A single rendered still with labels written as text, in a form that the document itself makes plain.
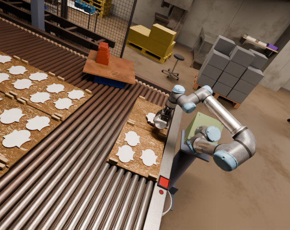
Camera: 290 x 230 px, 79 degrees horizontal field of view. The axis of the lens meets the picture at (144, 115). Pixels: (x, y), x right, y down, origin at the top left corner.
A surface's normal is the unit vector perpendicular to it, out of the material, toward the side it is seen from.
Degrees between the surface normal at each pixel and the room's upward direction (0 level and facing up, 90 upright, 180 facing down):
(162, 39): 90
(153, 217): 0
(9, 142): 0
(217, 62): 90
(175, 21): 90
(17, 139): 0
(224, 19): 90
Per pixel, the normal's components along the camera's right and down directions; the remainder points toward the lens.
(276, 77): -0.22, 0.56
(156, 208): 0.32, -0.73
